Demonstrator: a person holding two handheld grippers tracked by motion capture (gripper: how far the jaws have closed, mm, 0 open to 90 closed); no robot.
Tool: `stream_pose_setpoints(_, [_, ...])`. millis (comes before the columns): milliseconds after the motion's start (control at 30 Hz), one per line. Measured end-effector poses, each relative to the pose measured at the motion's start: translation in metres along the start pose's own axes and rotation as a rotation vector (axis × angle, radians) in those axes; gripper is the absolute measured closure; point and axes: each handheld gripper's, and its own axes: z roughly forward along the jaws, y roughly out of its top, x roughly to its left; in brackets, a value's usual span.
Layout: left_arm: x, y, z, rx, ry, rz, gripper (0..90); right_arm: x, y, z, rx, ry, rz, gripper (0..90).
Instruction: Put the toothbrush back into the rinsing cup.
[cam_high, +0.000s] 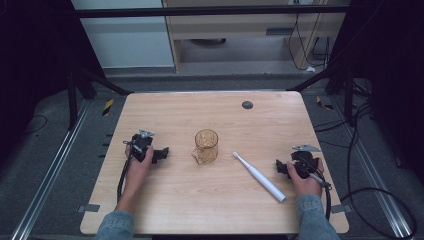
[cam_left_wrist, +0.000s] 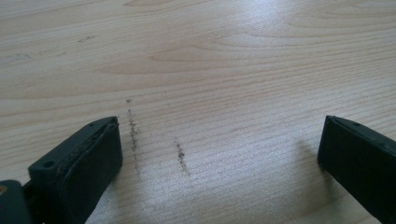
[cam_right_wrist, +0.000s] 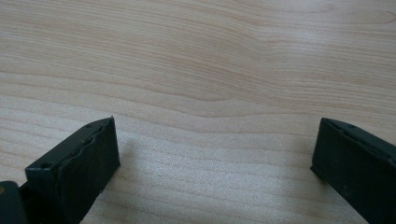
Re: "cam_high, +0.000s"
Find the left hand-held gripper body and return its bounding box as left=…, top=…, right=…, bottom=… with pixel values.
left=123, top=129, right=156, bottom=164

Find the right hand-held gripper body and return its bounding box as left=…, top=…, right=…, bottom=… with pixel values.
left=289, top=143, right=333, bottom=191

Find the white electric toothbrush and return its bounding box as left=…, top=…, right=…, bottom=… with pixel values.
left=231, top=151, right=287, bottom=203

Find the person's right hand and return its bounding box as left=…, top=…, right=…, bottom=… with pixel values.
left=286, top=159, right=325, bottom=198

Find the person's left hand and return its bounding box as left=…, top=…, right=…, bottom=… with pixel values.
left=124, top=144, right=155, bottom=195

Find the yellow black striped tape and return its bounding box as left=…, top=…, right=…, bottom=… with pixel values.
left=101, top=98, right=115, bottom=117
left=315, top=95, right=334, bottom=112

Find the white cabinet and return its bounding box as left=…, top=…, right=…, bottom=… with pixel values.
left=70, top=0, right=176, bottom=70

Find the wooden desk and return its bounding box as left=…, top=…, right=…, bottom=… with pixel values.
left=161, top=0, right=351, bottom=73

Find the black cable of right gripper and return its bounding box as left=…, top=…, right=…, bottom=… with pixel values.
left=308, top=163, right=333, bottom=222

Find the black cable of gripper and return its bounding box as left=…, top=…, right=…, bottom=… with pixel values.
left=116, top=156, right=134, bottom=204
left=308, top=163, right=333, bottom=222

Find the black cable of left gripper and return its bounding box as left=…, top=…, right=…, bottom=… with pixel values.
left=116, top=156, right=134, bottom=204

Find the aluminium floor rail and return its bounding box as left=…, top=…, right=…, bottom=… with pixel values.
left=329, top=96, right=416, bottom=239
left=9, top=99, right=94, bottom=240

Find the black floor cable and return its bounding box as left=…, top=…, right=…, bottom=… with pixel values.
left=313, top=76, right=418, bottom=240

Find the black metal frame bar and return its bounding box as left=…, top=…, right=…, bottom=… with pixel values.
left=49, top=4, right=354, bottom=20

